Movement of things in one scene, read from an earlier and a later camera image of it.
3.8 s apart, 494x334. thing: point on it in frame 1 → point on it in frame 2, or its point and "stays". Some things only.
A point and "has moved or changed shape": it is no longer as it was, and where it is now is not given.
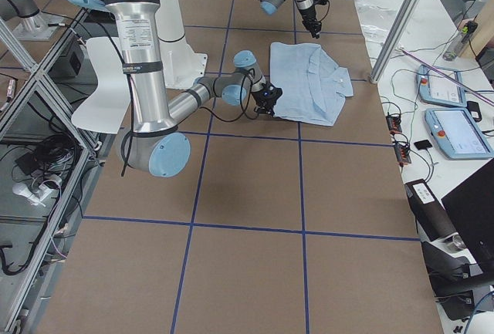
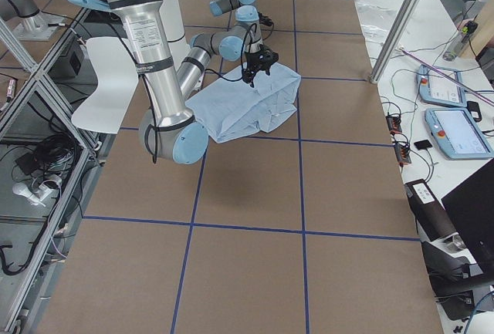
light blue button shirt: (313, 89) has moved or changed shape
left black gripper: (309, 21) → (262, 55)
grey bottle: (467, 28) stays
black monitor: (471, 206) stays
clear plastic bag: (374, 21) stays
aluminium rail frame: (50, 163) stays
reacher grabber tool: (485, 99) stays
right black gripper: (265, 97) → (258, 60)
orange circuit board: (401, 149) stays
